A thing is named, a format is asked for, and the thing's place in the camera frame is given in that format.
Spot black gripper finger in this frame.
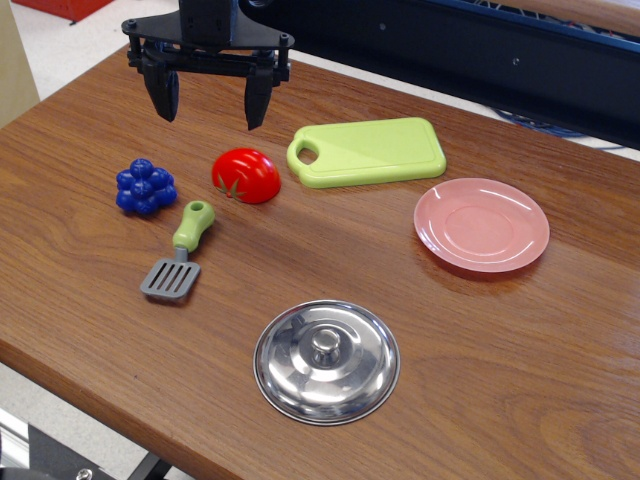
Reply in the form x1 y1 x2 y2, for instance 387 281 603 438
244 65 274 130
141 61 179 122

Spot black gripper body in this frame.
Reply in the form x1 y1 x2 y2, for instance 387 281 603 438
122 1 294 83

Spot green handled grey spatula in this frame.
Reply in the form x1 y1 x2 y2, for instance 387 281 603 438
140 200 215 301

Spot green plastic cutting board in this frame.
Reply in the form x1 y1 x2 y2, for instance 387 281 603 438
287 117 447 188

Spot red box on floor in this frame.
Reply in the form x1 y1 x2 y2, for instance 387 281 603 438
13 0 112 22

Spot red toy tomato half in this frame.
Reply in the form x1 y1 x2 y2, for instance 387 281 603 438
211 148 281 204

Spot blue toy grape bunch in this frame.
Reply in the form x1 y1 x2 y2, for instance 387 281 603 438
116 158 178 215

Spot pink plastic plate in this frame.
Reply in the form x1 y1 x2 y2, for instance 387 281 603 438
413 178 550 273

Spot shiny steel pot lid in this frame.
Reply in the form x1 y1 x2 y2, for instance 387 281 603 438
253 300 401 426

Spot metal stand base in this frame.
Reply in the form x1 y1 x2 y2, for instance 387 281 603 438
0 407 174 480

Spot blue cables behind table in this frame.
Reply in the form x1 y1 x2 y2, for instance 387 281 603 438
492 107 640 154

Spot black metal frame rail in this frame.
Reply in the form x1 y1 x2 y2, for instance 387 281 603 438
240 1 639 148

